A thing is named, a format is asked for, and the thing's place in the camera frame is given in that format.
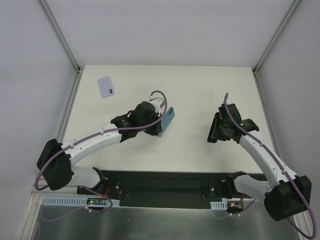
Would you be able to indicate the black smartphone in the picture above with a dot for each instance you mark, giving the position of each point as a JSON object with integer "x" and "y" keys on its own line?
{"x": 214, "y": 133}

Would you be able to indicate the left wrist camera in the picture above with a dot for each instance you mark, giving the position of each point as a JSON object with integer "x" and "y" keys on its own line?
{"x": 157, "y": 102}

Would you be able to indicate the left white cable duct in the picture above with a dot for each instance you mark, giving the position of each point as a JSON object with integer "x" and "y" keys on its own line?
{"x": 68, "y": 201}

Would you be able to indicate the lilac phone case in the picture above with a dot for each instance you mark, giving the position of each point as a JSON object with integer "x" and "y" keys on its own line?
{"x": 106, "y": 87}

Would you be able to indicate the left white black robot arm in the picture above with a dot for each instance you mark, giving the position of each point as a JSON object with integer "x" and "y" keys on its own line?
{"x": 57, "y": 163}

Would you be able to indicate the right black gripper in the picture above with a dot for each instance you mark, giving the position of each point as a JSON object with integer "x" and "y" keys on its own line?
{"x": 214, "y": 131}

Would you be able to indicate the white cable duct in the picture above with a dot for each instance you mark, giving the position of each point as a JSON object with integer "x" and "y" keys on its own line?
{"x": 68, "y": 201}
{"x": 219, "y": 205}

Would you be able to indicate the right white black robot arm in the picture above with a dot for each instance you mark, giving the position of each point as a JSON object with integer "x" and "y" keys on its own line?
{"x": 283, "y": 193}

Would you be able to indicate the teal phone case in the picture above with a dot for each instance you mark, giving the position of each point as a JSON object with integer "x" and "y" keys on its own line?
{"x": 166, "y": 120}

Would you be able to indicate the left aluminium frame post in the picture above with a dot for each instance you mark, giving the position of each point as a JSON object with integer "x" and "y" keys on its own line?
{"x": 59, "y": 34}

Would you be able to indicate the right aluminium frame post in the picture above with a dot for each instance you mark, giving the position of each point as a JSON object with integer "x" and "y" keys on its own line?
{"x": 277, "y": 34}

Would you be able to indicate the right white cable duct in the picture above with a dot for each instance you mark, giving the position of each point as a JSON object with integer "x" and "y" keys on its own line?
{"x": 219, "y": 205}

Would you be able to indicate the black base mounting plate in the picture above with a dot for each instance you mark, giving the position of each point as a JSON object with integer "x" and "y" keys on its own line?
{"x": 160, "y": 189}

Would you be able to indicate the aluminium frame post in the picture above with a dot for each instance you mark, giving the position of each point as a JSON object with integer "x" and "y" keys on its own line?
{"x": 277, "y": 34}
{"x": 59, "y": 34}

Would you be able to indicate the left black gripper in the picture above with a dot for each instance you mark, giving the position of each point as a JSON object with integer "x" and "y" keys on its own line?
{"x": 155, "y": 127}

